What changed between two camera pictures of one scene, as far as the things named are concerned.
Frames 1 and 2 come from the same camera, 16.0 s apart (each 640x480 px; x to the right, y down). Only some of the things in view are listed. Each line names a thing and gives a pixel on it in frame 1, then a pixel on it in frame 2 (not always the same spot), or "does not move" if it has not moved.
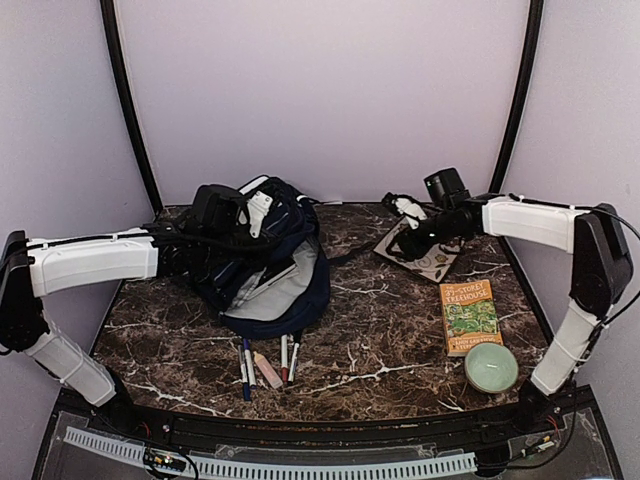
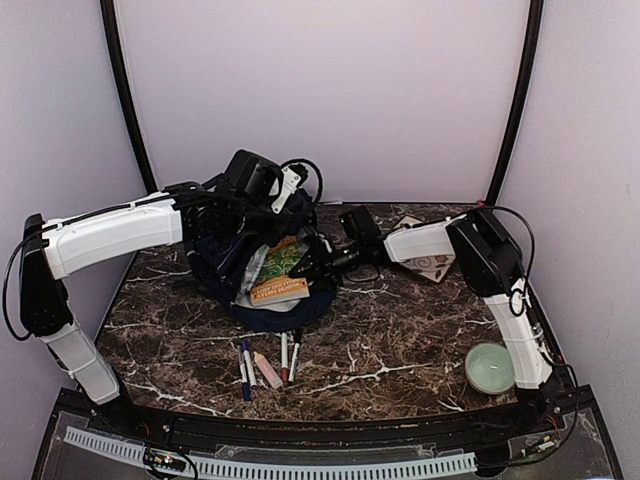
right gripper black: (409, 245) to (319, 257)
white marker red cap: (284, 358) does not move
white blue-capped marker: (243, 373) does not move
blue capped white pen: (249, 365) does not move
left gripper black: (263, 248) to (276, 233)
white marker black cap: (293, 364) does not move
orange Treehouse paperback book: (468, 315) to (275, 283)
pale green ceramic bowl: (491, 368) does not move
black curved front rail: (167, 421) does not move
